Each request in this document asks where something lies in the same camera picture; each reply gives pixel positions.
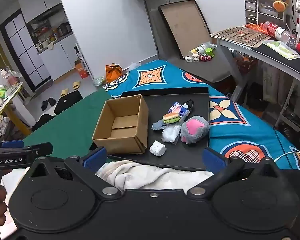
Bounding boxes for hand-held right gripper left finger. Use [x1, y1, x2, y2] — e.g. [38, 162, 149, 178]
[27, 146, 122, 197]

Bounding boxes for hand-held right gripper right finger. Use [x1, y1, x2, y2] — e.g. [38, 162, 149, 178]
[187, 147, 281, 197]

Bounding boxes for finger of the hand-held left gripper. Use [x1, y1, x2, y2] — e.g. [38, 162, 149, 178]
[22, 142, 54, 157]
[0, 140, 25, 149]

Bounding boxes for brown cardboard box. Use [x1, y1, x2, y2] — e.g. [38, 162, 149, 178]
[92, 94, 149, 155]

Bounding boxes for black tray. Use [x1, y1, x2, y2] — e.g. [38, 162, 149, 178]
[89, 87, 210, 172]

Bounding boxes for grey plush paw pink pads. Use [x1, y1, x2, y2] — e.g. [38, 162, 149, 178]
[180, 115, 210, 144]

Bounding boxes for clear plastic bag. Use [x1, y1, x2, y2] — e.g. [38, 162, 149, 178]
[161, 124, 182, 144]

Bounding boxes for white wad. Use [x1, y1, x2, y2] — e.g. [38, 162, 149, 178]
[149, 140, 167, 157]

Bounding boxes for hamburger plush toy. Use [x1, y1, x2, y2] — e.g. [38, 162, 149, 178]
[162, 112, 181, 124]

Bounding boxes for blue denim cloth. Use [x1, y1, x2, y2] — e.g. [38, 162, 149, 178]
[152, 120, 168, 132]

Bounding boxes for dark clothes pile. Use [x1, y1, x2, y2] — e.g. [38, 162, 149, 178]
[31, 114, 56, 132]

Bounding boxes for yellow table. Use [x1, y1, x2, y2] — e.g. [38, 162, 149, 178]
[0, 82, 32, 137]

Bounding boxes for green mat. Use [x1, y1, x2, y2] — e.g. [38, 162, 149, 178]
[22, 89, 113, 159]

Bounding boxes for white fleece blanket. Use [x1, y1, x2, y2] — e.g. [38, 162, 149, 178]
[1, 160, 214, 193]

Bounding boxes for black laptop bag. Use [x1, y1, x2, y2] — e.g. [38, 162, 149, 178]
[54, 90, 84, 115]

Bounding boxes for blue pink packet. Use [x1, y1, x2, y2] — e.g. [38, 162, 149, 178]
[168, 102, 190, 118]

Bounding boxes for clear glass jar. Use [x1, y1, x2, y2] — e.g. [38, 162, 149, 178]
[0, 66, 22, 86]

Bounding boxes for clear bag with greens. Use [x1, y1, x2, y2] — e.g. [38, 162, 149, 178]
[93, 76, 107, 87]

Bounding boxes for orange carton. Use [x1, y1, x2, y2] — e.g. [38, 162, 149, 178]
[74, 60, 89, 79]

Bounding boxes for orange bag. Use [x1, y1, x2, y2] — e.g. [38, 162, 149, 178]
[105, 64, 123, 83]

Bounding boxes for black framed glass door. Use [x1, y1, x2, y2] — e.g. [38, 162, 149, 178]
[0, 9, 53, 93]

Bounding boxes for grey mattress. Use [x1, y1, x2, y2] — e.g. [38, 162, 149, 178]
[165, 46, 243, 83]

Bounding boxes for white kitchen cabinet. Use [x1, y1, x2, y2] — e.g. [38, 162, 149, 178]
[37, 32, 78, 81]

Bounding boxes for white standing rack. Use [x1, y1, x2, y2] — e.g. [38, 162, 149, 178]
[74, 44, 95, 82]

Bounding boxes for white plastic bag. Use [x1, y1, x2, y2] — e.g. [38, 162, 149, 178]
[127, 62, 142, 72]

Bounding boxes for brown patterned board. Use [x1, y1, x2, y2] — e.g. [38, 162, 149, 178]
[212, 26, 272, 47]

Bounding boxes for green white packet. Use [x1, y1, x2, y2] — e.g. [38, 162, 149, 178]
[262, 40, 300, 61]

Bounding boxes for black framed brown board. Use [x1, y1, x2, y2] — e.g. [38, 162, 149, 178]
[157, 0, 211, 60]

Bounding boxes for red wrapped roll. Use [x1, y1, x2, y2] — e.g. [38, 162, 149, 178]
[242, 23, 268, 34]

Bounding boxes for plastic bottle red label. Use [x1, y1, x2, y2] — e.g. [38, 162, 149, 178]
[264, 21, 300, 49]

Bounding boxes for grey drawer organiser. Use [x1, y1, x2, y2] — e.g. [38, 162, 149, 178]
[244, 0, 285, 27]

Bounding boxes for orange round plush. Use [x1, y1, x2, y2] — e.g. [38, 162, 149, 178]
[272, 0, 289, 12]

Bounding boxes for black beaded keychain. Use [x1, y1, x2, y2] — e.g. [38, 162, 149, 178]
[184, 99, 195, 113]

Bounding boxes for white cable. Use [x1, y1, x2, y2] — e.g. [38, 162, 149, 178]
[275, 151, 300, 164]

